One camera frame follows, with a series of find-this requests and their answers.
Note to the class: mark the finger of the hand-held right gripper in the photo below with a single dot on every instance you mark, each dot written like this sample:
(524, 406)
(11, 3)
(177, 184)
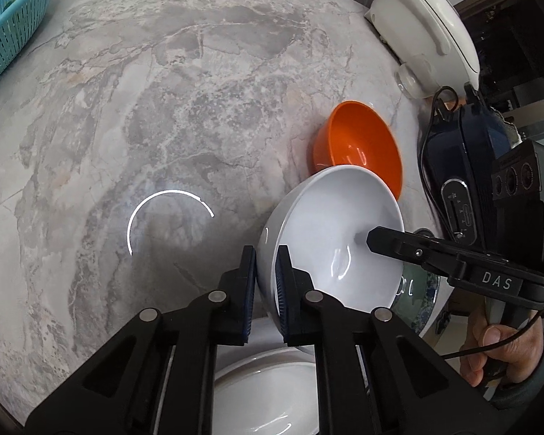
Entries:
(412, 249)

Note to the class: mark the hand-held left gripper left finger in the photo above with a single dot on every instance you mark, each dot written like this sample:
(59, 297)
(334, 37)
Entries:
(249, 290)

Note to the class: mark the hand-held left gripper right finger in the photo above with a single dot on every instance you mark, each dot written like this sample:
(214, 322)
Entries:
(283, 299)

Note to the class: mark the white deep bowl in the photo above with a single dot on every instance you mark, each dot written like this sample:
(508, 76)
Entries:
(335, 217)

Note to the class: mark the white shallow plate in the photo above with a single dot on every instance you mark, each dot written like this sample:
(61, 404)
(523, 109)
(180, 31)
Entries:
(263, 398)

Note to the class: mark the orange plastic bowl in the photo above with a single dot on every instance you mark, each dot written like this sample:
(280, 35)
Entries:
(358, 140)

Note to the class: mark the person's right hand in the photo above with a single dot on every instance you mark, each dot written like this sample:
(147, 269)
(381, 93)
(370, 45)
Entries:
(521, 353)

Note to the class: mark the dark blue appliance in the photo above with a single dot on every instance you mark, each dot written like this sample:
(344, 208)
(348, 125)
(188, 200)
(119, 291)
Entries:
(471, 154)

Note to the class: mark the white rice cooker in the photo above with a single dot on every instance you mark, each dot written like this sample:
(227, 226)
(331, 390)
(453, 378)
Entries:
(417, 22)

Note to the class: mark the blue plastic colander basket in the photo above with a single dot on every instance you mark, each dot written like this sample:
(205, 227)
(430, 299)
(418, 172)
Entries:
(9, 40)

